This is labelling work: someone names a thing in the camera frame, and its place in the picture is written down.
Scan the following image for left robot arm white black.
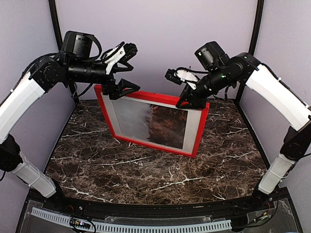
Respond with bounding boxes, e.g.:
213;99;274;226
0;49;140;212

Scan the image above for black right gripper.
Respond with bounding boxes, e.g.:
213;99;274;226
176;65;234;108

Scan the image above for white slotted cable duct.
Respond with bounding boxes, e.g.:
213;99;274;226
31;207;232;233

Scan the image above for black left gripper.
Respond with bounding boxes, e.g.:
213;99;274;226
66;57;140;99

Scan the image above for black enclosure frame post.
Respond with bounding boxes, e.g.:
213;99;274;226
235;0;264;105
48;0;79;105

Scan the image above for black enclosure frame post right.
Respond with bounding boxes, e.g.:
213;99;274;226
235;0;264;105

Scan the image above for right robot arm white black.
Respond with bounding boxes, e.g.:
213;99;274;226
173;52;311;211

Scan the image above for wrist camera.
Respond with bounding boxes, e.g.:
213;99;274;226
61;31;93;59
194;41;230;72

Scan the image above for black enclosure frame post left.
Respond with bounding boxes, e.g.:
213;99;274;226
48;0;79;105

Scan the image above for red wooden picture frame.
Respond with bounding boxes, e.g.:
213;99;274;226
93;83;211;159

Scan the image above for black front rail base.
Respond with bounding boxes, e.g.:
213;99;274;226
17;188;302;233

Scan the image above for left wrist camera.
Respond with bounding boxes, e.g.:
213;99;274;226
61;31;93;59

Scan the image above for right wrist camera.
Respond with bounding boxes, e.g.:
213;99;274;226
194;41;230;72

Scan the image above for white mat with photo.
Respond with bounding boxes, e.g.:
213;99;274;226
101;94;202;155

